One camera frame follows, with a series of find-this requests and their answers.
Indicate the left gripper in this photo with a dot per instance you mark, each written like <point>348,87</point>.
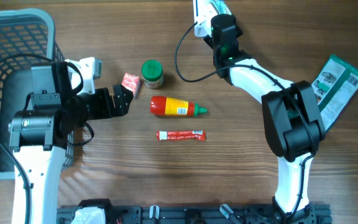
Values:
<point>122,107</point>

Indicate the orange snack packet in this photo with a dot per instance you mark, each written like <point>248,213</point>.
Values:
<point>131,82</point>

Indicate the red sauce bottle green cap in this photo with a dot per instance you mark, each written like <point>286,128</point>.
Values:
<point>167,106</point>

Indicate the green lid spice jar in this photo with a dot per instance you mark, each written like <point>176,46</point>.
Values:
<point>152,72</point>

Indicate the red snack bar wrapper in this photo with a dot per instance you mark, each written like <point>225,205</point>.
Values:
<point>180,135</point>

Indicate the green 3M gloves package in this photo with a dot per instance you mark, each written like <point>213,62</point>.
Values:
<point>334,87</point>

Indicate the mint wet wipes pack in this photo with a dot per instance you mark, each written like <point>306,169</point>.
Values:
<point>220,7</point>

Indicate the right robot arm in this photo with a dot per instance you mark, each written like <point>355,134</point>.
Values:
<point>292,121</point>

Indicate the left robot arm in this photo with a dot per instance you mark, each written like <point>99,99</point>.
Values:
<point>60,102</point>

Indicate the white barcode scanner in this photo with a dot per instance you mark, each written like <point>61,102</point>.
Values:
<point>203,29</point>

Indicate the grey plastic mesh basket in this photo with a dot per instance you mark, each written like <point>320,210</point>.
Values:
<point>25,35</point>

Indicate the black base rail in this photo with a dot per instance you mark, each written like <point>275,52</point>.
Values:
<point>256,213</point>

